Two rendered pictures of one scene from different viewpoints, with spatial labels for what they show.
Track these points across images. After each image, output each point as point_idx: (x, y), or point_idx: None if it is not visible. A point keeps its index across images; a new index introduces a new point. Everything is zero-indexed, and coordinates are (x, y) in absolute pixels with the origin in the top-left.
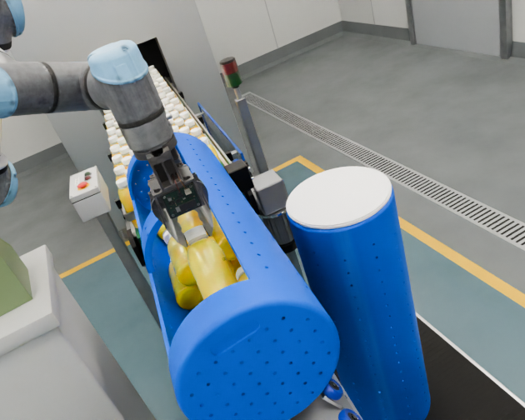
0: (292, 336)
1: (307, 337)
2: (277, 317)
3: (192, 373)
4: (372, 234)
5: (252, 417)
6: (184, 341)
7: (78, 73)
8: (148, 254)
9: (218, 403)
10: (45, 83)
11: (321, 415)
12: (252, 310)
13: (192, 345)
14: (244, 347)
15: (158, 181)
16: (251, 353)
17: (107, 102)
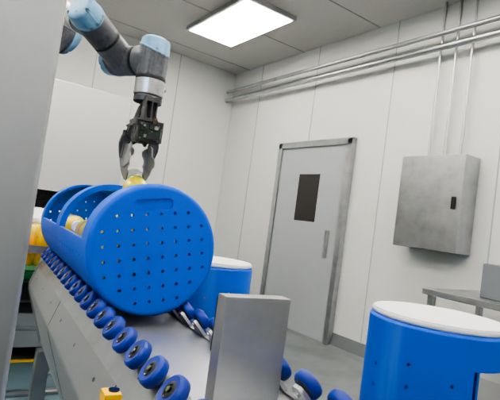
0: (186, 232)
1: (194, 241)
2: (185, 209)
3: (114, 213)
4: (231, 283)
5: (128, 288)
6: (118, 192)
7: (128, 45)
8: (69, 209)
9: (113, 255)
10: (114, 32)
11: (173, 328)
12: (174, 190)
13: (126, 190)
14: (155, 217)
15: (144, 110)
16: (156, 226)
17: (140, 59)
